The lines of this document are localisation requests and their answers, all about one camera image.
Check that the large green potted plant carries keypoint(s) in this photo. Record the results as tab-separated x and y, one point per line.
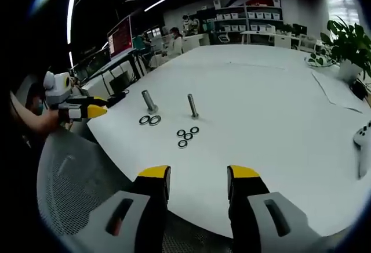
349	44

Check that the grey mesh office chair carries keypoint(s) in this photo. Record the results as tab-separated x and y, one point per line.
72	171

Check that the white game controller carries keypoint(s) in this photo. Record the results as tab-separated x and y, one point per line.
363	145

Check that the white side desk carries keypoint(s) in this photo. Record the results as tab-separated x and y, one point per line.
116	67

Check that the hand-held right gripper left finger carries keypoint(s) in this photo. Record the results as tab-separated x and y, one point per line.
136	206

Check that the thick metal threaded stud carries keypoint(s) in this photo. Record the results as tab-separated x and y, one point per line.
148	100

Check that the white humanoid robot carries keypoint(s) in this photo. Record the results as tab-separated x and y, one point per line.
189	25

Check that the computer monitor with red screen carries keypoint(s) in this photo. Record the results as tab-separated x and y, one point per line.
120	36

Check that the small black metal washer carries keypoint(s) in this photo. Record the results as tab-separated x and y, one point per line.
179	144
192	137
191	130
178	133

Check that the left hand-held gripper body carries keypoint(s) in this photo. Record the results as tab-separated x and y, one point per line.
56	90

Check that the shelf with white storage bins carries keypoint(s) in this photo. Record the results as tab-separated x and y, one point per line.
243	18

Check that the thin metal threaded stud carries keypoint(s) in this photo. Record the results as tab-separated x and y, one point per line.
192	106

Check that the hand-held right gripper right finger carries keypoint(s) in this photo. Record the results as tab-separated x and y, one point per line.
255	203

